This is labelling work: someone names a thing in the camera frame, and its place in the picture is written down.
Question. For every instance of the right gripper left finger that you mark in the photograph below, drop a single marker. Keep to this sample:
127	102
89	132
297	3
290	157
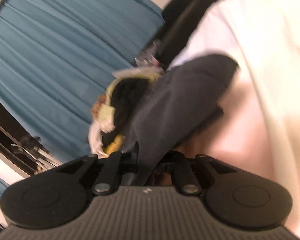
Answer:
114	167

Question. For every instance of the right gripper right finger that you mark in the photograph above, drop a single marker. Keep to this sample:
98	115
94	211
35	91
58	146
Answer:
182	176

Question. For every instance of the black sweatpants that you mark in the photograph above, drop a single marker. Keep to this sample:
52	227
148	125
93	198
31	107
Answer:
179	101

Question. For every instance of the pile of clothes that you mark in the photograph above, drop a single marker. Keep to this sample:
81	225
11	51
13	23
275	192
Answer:
113	109

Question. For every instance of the clear plastic bag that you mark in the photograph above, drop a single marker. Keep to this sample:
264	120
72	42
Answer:
147	57

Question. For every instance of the dark window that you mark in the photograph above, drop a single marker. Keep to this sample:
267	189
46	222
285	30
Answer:
11	133

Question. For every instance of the large blue curtain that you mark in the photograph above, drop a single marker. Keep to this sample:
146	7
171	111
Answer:
58	56

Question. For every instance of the black armchair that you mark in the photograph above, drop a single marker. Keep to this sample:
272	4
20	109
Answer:
181	18

